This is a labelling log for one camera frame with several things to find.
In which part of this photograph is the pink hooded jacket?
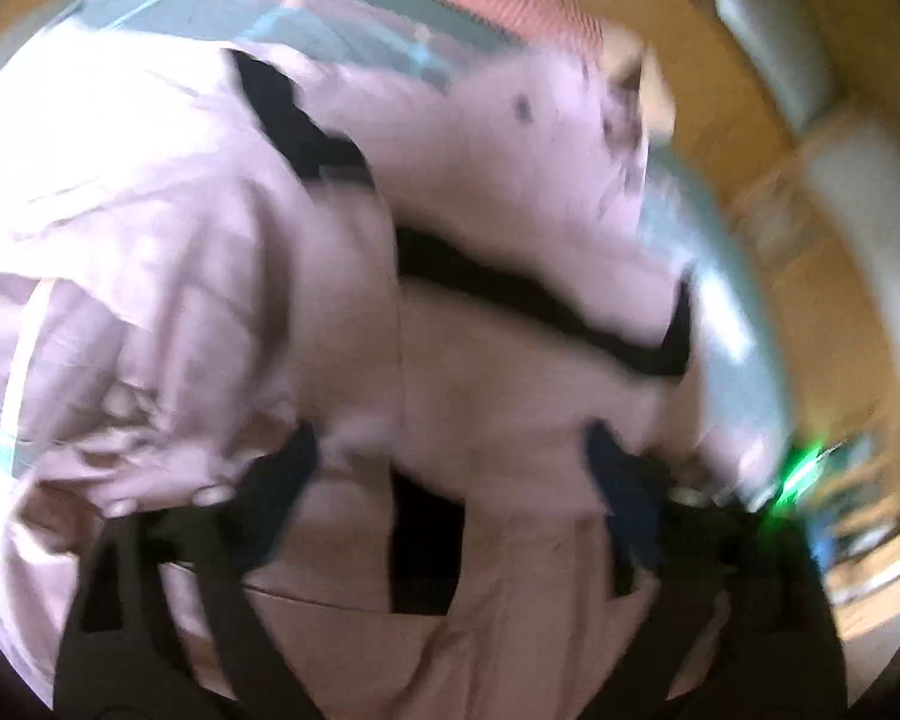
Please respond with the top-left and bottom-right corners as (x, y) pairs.
(0, 50), (702, 718)

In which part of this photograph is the plaid pink grey bedsheet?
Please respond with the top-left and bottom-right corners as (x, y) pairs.
(0, 0), (512, 478)

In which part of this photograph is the large striped plush toy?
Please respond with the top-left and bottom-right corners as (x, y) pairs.
(442, 0), (676, 142)

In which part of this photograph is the green patterned mattress cover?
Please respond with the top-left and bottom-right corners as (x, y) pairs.
(163, 0), (797, 481)

